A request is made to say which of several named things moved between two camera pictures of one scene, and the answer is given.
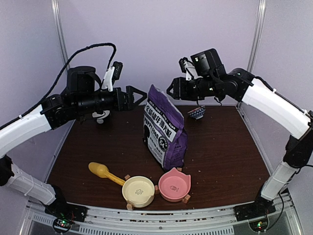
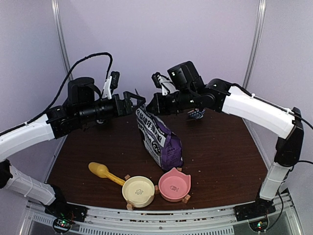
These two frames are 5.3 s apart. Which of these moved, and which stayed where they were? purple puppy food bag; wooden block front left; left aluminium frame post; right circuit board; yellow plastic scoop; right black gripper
Moved: right black gripper; purple puppy food bag
Stayed: yellow plastic scoop; wooden block front left; left aluminium frame post; right circuit board
